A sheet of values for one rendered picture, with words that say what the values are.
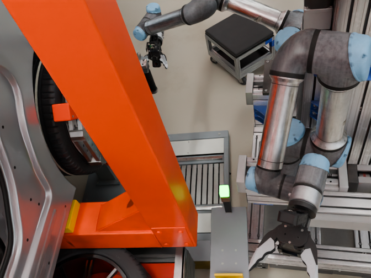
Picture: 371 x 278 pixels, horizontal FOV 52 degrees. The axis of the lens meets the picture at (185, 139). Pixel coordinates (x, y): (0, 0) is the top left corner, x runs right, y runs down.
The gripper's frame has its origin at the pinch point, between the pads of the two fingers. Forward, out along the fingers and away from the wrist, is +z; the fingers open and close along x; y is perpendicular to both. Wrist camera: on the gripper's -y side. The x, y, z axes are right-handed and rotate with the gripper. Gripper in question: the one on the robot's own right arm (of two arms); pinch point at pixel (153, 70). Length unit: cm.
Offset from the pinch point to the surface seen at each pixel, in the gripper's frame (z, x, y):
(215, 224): 71, 31, -33
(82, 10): 80, 11, 96
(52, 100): 41, -33, 27
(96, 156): 51, -22, -2
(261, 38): -74, 63, -47
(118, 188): 36, -29, -62
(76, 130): 48, -26, 15
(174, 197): 82, 19, 20
